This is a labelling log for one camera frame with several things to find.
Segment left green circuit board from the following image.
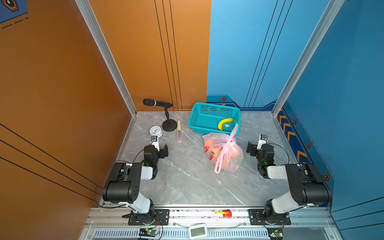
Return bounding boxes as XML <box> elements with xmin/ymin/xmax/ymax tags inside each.
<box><xmin>138</xmin><ymin>229</ymin><xmax>160</xmax><ymax>240</ymax></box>

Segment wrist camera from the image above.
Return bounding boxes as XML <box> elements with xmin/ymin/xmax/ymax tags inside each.
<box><xmin>257</xmin><ymin>134</ymin><xmax>268</xmax><ymax>150</ymax></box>
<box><xmin>151</xmin><ymin>136</ymin><xmax>160</xmax><ymax>151</ymax></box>

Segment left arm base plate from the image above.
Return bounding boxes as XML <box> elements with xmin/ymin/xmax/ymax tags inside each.
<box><xmin>128</xmin><ymin>209</ymin><xmax>170</xmax><ymax>226</ymax></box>

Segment teal plastic basket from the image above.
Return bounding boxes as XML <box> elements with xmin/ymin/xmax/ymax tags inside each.
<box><xmin>188</xmin><ymin>102</ymin><xmax>241</xmax><ymax>135</ymax></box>

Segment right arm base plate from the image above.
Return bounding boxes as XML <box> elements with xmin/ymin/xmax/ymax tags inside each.
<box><xmin>248</xmin><ymin>209</ymin><xmax>292</xmax><ymax>226</ymax></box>

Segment right circuit board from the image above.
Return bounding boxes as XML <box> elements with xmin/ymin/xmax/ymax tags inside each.
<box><xmin>267</xmin><ymin>228</ymin><xmax>284</xmax><ymax>240</ymax></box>

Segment white digital timer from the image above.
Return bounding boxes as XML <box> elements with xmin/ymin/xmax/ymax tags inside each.
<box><xmin>188</xmin><ymin>224</ymin><xmax>208</xmax><ymax>240</ymax></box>

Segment yellow banana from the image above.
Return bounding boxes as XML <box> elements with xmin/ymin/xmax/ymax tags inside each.
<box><xmin>218</xmin><ymin>118</ymin><xmax>234</xmax><ymax>131</ymax></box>

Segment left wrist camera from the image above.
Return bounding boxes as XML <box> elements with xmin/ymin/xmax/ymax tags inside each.
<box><xmin>151</xmin><ymin>136</ymin><xmax>160</xmax><ymax>151</ymax></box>

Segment pink plastic bag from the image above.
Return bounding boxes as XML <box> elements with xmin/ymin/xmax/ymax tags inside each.
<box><xmin>203</xmin><ymin>124</ymin><xmax>244</xmax><ymax>174</ymax></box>

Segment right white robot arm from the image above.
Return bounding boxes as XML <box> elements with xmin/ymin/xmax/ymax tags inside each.
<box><xmin>246</xmin><ymin>142</ymin><xmax>332</xmax><ymax>218</ymax></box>

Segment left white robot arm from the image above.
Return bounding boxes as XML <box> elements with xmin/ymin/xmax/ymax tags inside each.
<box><xmin>102</xmin><ymin>145</ymin><xmax>169</xmax><ymax>218</ymax></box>

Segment white round clock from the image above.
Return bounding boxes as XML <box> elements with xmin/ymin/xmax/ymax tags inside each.
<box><xmin>150</xmin><ymin>126</ymin><xmax>163</xmax><ymax>138</ymax></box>

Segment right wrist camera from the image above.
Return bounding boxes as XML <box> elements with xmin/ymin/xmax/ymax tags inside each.
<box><xmin>257</xmin><ymin>134</ymin><xmax>268</xmax><ymax>150</ymax></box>

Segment black microphone on stand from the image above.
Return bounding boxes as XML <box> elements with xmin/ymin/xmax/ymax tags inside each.
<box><xmin>142</xmin><ymin>98</ymin><xmax>178</xmax><ymax>132</ymax></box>

